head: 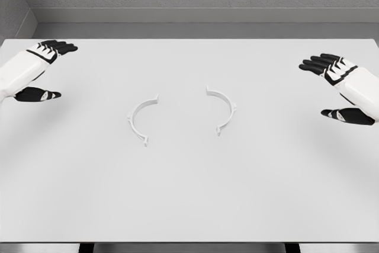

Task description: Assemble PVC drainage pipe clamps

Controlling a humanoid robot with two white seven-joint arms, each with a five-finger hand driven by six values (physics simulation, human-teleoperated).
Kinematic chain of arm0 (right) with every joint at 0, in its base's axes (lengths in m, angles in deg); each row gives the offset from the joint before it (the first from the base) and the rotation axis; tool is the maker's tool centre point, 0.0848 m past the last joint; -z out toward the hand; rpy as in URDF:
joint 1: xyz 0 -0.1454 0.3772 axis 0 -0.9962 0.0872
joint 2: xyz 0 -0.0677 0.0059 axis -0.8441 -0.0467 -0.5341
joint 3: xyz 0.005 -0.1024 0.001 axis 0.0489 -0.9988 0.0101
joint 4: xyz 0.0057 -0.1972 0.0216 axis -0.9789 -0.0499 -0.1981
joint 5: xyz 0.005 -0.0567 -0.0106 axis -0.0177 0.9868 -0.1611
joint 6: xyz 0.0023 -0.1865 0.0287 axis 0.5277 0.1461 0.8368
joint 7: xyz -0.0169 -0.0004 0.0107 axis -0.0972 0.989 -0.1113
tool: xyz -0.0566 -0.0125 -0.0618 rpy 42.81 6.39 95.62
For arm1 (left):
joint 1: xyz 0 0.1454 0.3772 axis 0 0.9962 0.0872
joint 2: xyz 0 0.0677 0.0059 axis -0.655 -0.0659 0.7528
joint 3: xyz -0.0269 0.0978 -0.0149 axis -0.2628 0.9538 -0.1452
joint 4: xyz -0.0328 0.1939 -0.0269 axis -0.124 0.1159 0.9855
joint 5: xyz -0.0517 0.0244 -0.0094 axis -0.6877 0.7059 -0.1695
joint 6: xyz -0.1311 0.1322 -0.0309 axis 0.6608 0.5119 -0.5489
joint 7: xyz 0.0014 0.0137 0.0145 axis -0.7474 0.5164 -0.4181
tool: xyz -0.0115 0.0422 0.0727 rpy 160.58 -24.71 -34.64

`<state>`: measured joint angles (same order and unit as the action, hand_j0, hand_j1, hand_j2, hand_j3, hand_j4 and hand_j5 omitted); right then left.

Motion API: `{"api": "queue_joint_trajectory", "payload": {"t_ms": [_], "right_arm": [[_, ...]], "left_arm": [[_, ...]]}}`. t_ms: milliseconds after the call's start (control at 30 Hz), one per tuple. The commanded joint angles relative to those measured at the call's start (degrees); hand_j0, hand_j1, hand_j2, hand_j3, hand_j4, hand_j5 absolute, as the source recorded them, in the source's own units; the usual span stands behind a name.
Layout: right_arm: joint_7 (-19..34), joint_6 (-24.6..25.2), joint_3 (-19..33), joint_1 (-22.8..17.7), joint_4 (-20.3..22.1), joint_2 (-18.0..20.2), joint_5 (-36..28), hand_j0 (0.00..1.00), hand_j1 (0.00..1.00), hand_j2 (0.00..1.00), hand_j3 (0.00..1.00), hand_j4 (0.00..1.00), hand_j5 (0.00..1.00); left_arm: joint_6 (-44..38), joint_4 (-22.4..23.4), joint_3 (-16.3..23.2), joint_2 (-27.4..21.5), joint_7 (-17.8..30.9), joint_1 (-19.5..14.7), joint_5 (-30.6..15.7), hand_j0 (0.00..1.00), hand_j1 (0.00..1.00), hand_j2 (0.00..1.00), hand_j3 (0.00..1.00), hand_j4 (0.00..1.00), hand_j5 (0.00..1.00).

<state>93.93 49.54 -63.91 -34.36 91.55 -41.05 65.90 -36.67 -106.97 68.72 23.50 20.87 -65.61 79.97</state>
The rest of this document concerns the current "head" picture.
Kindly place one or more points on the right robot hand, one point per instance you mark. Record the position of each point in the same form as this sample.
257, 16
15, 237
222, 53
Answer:
359, 88

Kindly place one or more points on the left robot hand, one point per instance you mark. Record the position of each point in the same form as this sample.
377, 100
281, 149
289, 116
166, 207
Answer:
20, 67

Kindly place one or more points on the white pipe clamp half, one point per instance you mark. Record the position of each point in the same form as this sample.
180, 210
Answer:
135, 116
229, 106

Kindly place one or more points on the white table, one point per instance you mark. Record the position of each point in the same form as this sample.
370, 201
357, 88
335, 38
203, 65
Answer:
189, 182

